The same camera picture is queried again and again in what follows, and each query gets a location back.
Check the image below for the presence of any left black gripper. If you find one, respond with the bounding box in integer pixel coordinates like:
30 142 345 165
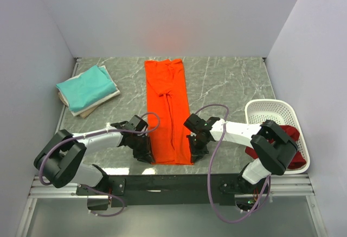
129 134 155 164

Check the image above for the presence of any orange t-shirt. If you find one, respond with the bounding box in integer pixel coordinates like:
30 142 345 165
144 59 193 165

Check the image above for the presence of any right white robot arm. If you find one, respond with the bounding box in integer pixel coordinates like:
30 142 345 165
184 114 298 193

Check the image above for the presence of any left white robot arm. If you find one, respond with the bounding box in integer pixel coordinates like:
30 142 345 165
34 115 158 195

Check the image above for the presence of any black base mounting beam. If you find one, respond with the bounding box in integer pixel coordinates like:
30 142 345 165
75 174 271 211

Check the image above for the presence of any white perforated plastic basket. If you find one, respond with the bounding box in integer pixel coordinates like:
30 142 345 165
245 99 310 175

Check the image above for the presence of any folded beige t-shirt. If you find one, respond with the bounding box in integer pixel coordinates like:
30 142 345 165
57 92 98 119

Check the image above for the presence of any folded teal t-shirt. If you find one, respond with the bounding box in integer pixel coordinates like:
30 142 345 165
56 65 116 112

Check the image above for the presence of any dark red t-shirt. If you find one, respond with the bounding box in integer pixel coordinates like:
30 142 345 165
245 125 307 170

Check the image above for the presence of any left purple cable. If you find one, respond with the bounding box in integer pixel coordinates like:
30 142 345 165
39 112 161 218

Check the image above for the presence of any aluminium frame rail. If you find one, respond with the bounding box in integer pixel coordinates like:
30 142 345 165
15 57 81 237

